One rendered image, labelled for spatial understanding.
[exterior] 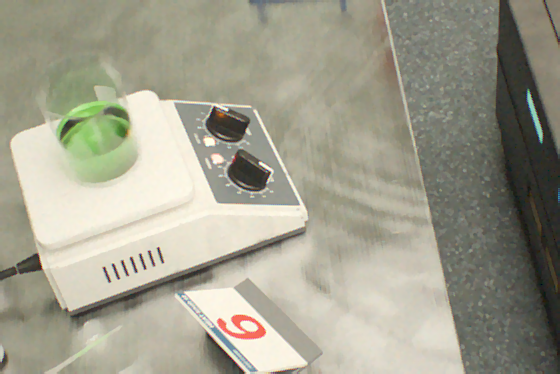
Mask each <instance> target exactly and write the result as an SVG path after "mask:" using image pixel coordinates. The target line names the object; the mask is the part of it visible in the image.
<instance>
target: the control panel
mask: <svg viewBox="0 0 560 374"><path fill-rule="evenodd" d="M173 103H174V106H175V108H176V110H177V112H178V114H179V119H180V121H181V122H182V125H183V127H184V129H185V131H186V133H187V135H188V139H189V141H190V144H191V146H192V147H193V149H194V152H195V154H196V156H197V160H198V162H199V165H200V166H201V168H202V171H203V173H204V174H205V177H206V181H207V183H208V185H209V187H210V190H211V192H212V193H213V195H214V198H215V201H216V202H217V203H220V204H243V205H277V206H301V204H300V202H299V201H298V199H297V197H296V193H295V192H294V190H293V188H292V186H291V184H290V183H289V181H288V179H287V175H286V174H285V172H284V170H283V168H282V166H281V165H280V163H279V161H278V157H277V156H276V154H275V152H274V150H273V148H272V147H271V145H270V143H269V139H268V138H267V136H266V134H265V132H264V130H263V129H262V127H261V125H260V121H259V120H258V118H257V116H256V114H255V112H254V111H253V109H252V108H249V107H237V106H225V105H223V106H224V107H227V108H229V109H231V110H233V111H235V112H240V113H242V114H243V115H245V116H248V117H249V118H250V120H251V122H250V124H249V126H248V128H247V129H246V132H245V133H244V136H243V138H242V139H241V140H240V141H237V142H227V141H224V140H221V139H219V138H215V136H214V135H212V134H211V133H210V132H209V131H208V130H207V128H206V120H207V118H208V114H209V112H210V110H211V108H212V106H213V104H201V103H177V102H173ZM206 138H213V139H214V141H215V144H214V145H209V144H207V143H206V141H205V139H206ZM238 149H243V150H245V151H246V152H248V153H250V154H251V155H252V156H255V157H256V158H258V159H260V161H262V162H263V163H265V164H266V165H269V166H270V167H271V168H272V170H273V171H274V172H273V174H272V175H271V177H270V179H269V183H267V185H266V187H265V188H264V189H263V190H261V191H258V192H251V191H247V190H244V189H242V188H241V187H239V186H237V185H236V184H235V183H233V181H232V180H231V179H230V177H229V175H228V168H229V166H230V165H231V164H232V161H233V157H234V155H235V153H236V151H237V150H238ZM215 155H218V156H221V157H222V159H223V160H222V162H215V160H214V159H213V156H215Z"/></svg>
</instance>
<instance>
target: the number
mask: <svg viewBox="0 0 560 374"><path fill-rule="evenodd" d="M187 295H188V297H189V298H190V299H192V301H193V302H194V303H195V304H196V305H197V307H198V308H200V309H201V310H202V311H203V312H204V313H205V314H206V316H207V317H208V318H209V319H210V320H211V321H212V322H213V323H214V324H215V326H217V327H218V328H219V329H220V330H221V331H222V332H223V333H224V335H225V336H226V337H227V338H228V339H229V340H230V341H231V342H232V343H233V344H234V345H235V346H236V347H237V348H238V349H239V351H240V352H242V354H243V355H244V356H245V357H246V358H247V359H248V360H249V361H251V363H252V364H253V365H254V367H255V368H256V369H259V368H264V367H269V366H275V365H280V364H285V363H290V362H296V361H298V360H297V359H296V357H295V356H294V355H293V354H292V353H291V352H289V351H288V350H287V348H286V347H285V346H284V344H282V343H281V342H280V341H279V340H278V338H277V337H276V336H275V335H273V334H272V333H271V332H270V331H269V329H268V328H267V327H266V326H264V325H263V324H262V323H261V322H260V320H259V319H258V318H257V317H255V316H254V315H253V314H252V313H251V311H250V310H249V309H248V308H246V307H245V306H244V305H243V304H242V302H241V301H240V300H239V299H237V298H236V297H235V296H234V295H233V293H232V292H231V291H230V290H218V291H209V292H199V293H189V294H187Z"/></svg>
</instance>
